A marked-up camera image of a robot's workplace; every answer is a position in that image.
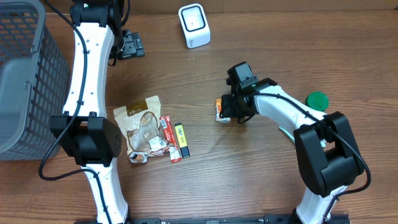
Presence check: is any orange tissue packet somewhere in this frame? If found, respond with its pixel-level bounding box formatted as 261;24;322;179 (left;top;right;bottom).
214;98;232;124

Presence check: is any yellow highlighter pen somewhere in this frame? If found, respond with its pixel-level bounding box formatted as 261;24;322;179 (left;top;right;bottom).
175;123;190;159

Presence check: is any brown cookie snack bag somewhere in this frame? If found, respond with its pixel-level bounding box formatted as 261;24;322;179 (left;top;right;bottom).
113;95;170;163

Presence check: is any red snack stick packet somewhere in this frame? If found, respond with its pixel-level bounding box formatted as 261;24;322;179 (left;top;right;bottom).
159;116;182;163

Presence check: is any green lid spice jar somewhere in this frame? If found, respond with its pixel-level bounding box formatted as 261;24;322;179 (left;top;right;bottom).
305;91;329;111

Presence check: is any teal wet wipes packet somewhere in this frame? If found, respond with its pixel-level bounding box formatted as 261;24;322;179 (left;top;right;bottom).
279;126;295;143

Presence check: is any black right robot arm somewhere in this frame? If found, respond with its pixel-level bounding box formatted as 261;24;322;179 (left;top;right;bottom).
220;62;371;223

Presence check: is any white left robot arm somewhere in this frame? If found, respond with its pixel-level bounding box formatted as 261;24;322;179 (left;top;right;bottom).
50;0;145;223

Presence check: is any white barcode scanner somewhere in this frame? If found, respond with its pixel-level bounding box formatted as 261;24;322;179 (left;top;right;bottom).
178;3;211;49

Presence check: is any grey plastic mesh basket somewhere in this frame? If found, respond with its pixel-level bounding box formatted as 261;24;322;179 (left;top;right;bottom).
1;0;70;161

